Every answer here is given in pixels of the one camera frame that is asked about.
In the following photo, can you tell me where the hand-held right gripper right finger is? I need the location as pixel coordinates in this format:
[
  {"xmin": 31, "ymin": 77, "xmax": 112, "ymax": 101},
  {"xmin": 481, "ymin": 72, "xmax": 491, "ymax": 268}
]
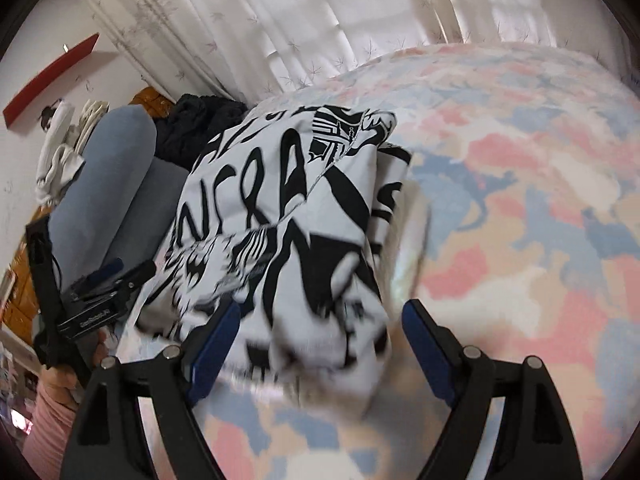
[{"xmin": 401, "ymin": 299, "xmax": 585, "ymax": 480}]

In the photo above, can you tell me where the white clothes pile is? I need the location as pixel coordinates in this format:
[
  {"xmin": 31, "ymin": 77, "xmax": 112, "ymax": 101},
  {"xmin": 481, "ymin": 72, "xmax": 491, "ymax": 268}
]
[{"xmin": 35, "ymin": 99, "xmax": 111, "ymax": 206}]

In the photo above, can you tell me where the pastel patterned bed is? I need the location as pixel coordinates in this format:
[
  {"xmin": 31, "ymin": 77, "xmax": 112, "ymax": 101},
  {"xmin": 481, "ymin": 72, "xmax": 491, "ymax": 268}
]
[{"xmin": 105, "ymin": 42, "xmax": 640, "ymax": 480}]

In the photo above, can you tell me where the black white printed jacket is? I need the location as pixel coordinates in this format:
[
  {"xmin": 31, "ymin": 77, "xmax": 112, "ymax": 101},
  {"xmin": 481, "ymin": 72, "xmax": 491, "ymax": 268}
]
[{"xmin": 135, "ymin": 104, "xmax": 413, "ymax": 411}]

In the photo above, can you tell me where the black garment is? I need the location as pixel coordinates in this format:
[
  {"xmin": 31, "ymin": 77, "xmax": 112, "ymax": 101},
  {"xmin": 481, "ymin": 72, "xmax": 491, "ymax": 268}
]
[{"xmin": 152, "ymin": 94, "xmax": 248, "ymax": 171}]

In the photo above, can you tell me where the person's left hand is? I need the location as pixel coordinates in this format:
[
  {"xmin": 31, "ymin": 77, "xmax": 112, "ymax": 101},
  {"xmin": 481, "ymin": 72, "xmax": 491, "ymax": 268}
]
[{"xmin": 90, "ymin": 329, "xmax": 114, "ymax": 367}]

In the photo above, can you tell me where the white floral curtain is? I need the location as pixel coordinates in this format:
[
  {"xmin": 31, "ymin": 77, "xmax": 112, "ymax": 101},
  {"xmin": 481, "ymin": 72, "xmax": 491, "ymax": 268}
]
[{"xmin": 80, "ymin": 0, "xmax": 626, "ymax": 111}]

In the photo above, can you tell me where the person's left forearm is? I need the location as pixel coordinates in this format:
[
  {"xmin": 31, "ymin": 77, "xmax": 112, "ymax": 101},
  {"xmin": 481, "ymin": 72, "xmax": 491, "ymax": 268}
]
[{"xmin": 22, "ymin": 365, "xmax": 83, "ymax": 468}]

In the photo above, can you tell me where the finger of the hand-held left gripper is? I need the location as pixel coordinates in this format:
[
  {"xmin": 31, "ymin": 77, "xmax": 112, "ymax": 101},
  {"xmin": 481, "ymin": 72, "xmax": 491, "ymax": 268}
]
[
  {"xmin": 75, "ymin": 260, "xmax": 157, "ymax": 307},
  {"xmin": 69, "ymin": 258, "xmax": 125, "ymax": 297}
]

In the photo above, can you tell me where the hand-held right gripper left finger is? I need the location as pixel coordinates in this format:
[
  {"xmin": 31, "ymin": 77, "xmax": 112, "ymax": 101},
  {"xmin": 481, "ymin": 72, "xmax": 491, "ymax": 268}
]
[{"xmin": 71, "ymin": 300, "xmax": 243, "ymax": 480}]

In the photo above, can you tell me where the red wall shelf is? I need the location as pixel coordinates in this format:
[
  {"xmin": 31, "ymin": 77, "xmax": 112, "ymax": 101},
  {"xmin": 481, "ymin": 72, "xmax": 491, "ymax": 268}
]
[{"xmin": 2, "ymin": 32, "xmax": 101, "ymax": 128}]

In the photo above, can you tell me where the blue-grey bolster pillow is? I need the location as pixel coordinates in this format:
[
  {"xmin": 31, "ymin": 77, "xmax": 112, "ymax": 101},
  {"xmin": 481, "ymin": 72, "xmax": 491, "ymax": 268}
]
[
  {"xmin": 47, "ymin": 106, "xmax": 158, "ymax": 281},
  {"xmin": 107, "ymin": 157, "xmax": 188, "ymax": 273}
]

